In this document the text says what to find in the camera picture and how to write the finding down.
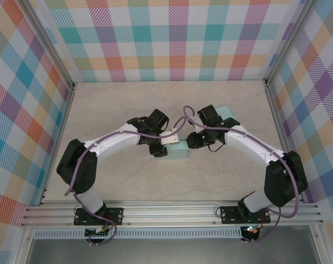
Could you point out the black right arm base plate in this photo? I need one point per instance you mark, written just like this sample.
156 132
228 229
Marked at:
229 214

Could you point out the small circuit board with LED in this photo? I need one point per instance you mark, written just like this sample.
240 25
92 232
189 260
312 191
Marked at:
251 229

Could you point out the aluminium frame post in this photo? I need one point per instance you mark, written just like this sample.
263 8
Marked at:
288 41
49 41

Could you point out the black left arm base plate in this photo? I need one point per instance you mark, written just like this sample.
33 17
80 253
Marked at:
115 215

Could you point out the aluminium table side rail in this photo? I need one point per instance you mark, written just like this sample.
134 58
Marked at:
64 115
273 104

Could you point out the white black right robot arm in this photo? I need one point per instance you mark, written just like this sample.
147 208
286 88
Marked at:
254 149

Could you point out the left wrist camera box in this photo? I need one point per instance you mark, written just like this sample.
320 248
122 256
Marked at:
171 137

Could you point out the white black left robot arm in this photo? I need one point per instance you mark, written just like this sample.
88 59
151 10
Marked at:
114 140

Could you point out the long aluminium mounting rail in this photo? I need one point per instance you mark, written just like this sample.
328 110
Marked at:
169 213

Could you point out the grey metal shelf plate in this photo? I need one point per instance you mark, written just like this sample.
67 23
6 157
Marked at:
169 251

